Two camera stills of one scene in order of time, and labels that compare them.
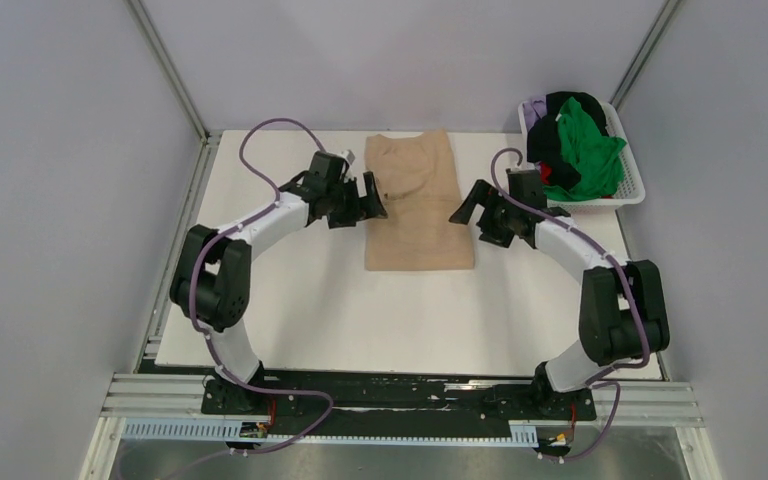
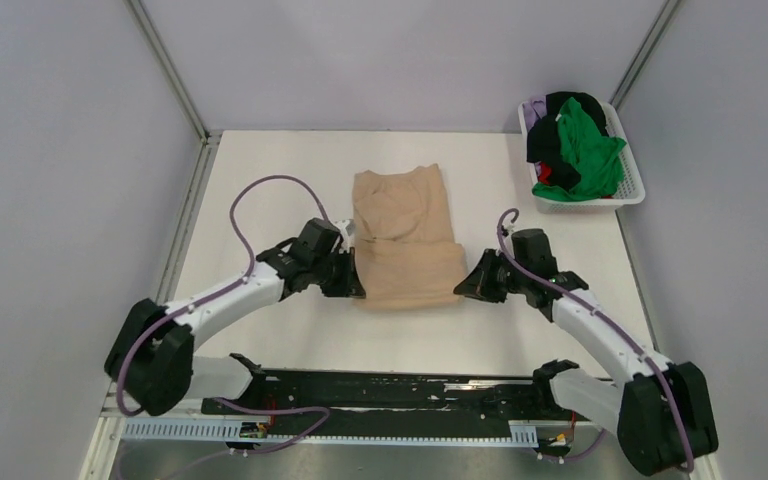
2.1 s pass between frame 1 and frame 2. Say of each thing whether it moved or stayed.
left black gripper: moved
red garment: stayed
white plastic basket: stayed
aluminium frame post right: stayed
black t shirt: stayed
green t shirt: stayed
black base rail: stayed
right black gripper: moved
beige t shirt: moved
